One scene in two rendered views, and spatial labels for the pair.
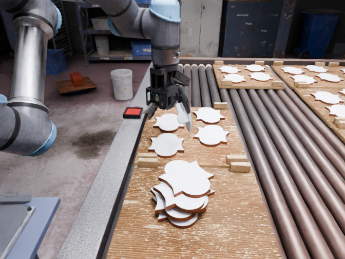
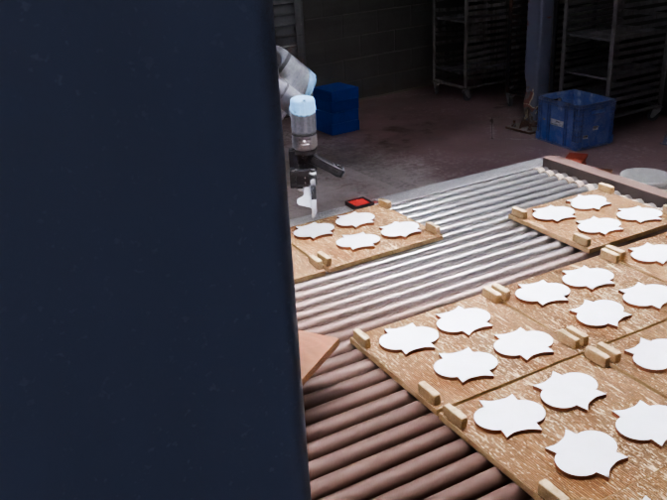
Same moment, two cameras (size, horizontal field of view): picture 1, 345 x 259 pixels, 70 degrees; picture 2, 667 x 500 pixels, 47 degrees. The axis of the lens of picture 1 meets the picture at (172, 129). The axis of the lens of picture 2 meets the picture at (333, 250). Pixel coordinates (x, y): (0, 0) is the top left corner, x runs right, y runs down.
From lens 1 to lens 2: 204 cm
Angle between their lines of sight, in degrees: 52
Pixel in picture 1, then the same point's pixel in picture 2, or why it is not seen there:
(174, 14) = (298, 109)
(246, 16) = not seen: outside the picture
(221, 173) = (302, 261)
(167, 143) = (314, 229)
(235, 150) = (347, 258)
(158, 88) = (293, 167)
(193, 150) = (323, 243)
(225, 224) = not seen: hidden behind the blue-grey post
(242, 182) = (300, 270)
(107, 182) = not seen: hidden behind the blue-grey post
